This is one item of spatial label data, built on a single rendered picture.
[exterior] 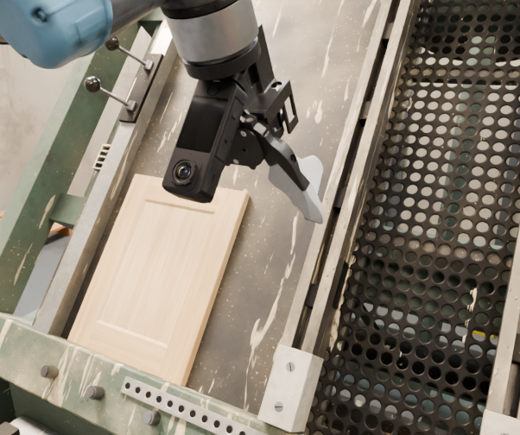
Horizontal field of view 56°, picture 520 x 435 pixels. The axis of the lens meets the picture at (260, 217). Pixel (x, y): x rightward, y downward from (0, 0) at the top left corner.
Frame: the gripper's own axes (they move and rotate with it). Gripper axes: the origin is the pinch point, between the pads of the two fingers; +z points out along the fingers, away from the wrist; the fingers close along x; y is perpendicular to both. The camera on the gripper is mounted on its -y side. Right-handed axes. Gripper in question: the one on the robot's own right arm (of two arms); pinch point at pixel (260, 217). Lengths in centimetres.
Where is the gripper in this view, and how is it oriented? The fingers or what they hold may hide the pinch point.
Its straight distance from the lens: 56.1
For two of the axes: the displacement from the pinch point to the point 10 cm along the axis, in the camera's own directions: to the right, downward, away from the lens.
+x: -8.7, -1.7, 4.7
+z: 2.3, 7.0, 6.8
